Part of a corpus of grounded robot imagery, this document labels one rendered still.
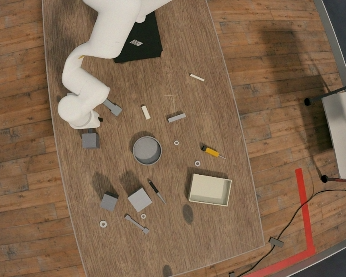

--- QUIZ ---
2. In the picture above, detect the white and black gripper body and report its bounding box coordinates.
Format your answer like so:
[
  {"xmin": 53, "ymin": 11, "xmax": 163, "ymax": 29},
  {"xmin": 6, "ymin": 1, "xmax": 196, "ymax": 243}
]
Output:
[{"xmin": 69, "ymin": 110, "xmax": 100, "ymax": 129}]

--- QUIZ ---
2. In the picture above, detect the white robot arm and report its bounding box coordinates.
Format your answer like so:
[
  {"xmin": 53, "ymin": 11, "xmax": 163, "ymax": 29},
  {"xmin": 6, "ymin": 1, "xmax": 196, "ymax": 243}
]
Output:
[{"xmin": 58, "ymin": 0, "xmax": 172, "ymax": 127}]

